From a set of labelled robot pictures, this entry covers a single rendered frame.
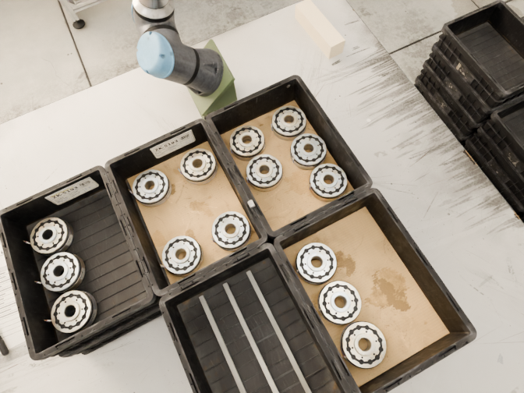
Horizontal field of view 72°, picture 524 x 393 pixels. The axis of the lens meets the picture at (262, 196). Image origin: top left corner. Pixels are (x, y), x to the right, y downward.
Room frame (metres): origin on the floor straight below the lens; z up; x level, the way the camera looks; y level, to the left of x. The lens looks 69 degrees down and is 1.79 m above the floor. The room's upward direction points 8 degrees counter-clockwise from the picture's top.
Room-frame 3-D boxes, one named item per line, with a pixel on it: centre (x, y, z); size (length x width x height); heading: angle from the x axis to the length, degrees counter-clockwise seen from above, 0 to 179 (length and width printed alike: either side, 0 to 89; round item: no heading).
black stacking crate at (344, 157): (0.45, -0.08, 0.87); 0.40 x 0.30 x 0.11; 20
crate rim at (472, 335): (0.08, -0.21, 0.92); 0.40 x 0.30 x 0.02; 20
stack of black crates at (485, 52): (0.96, -1.04, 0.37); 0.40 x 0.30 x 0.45; 18
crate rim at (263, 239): (0.35, 0.20, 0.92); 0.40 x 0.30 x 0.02; 20
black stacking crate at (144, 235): (0.35, 0.20, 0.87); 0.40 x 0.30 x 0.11; 20
